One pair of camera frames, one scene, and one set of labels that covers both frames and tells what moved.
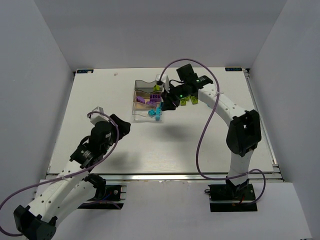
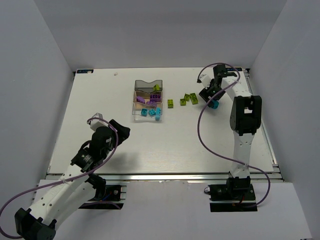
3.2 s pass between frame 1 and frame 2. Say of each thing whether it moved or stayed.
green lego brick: stayed
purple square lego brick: stayed
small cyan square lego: moved
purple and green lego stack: stayed
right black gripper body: moved
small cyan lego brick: stayed
